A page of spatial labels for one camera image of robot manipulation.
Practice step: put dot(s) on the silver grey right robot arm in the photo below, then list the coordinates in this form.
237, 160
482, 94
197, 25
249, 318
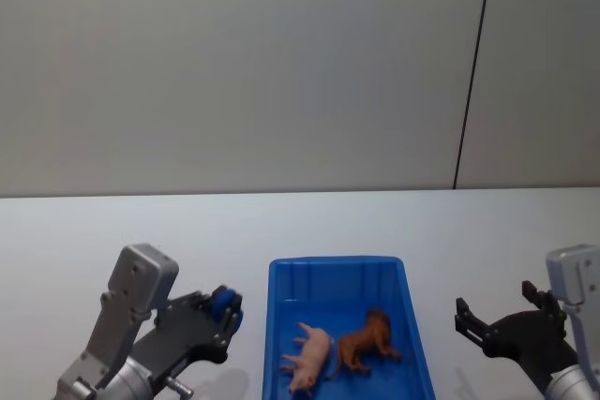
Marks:
574, 278

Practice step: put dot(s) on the pink toy pig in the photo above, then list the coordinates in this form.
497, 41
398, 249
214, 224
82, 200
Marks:
311, 353

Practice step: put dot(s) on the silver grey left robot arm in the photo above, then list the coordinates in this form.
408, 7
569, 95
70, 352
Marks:
136, 278

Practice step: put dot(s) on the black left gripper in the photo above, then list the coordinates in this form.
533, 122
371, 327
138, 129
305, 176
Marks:
180, 332

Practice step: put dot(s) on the blue plastic tray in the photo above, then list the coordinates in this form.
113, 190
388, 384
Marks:
337, 283

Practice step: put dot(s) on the brown toy lion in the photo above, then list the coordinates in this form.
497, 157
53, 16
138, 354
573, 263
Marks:
363, 341

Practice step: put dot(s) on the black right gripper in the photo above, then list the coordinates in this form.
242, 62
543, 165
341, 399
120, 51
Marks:
529, 339

